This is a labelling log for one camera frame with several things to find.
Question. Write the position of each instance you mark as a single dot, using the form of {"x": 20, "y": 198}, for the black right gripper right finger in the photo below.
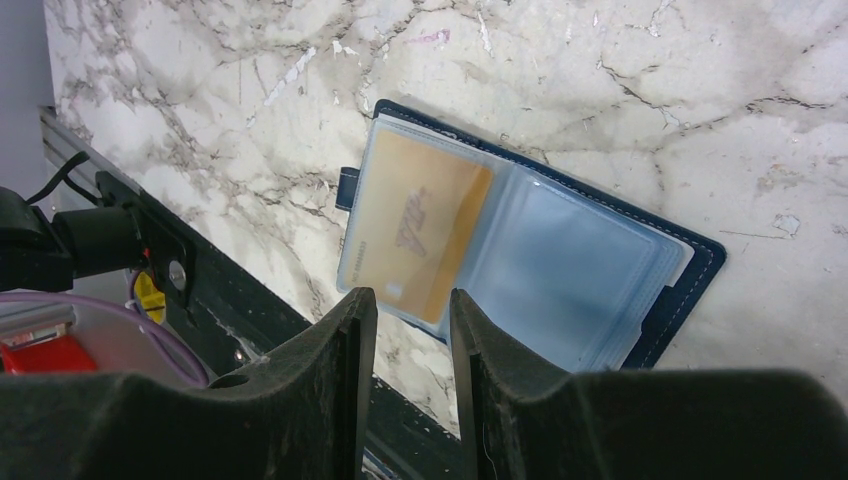
{"x": 521, "y": 417}

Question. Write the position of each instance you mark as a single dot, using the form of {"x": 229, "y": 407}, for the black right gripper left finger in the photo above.
{"x": 298, "y": 412}

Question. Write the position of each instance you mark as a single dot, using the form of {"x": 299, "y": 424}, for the blue leather card holder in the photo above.
{"x": 585, "y": 279}

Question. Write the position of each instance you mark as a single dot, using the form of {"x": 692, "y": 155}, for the gold credit card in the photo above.
{"x": 415, "y": 209}

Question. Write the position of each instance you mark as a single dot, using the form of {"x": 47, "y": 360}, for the red container under table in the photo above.
{"x": 58, "y": 355}

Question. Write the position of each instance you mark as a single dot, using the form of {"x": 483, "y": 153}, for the black metal base rail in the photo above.
{"x": 227, "y": 311}

